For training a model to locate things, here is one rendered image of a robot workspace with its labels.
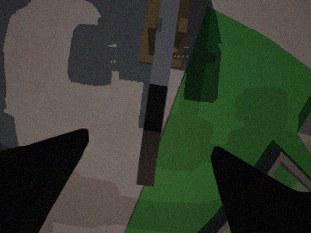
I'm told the green flat mat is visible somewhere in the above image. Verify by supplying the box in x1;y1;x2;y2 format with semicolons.
125;8;311;233

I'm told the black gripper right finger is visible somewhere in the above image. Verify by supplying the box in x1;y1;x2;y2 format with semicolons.
211;146;311;233

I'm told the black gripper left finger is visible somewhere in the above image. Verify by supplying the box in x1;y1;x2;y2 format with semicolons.
0;128;89;233

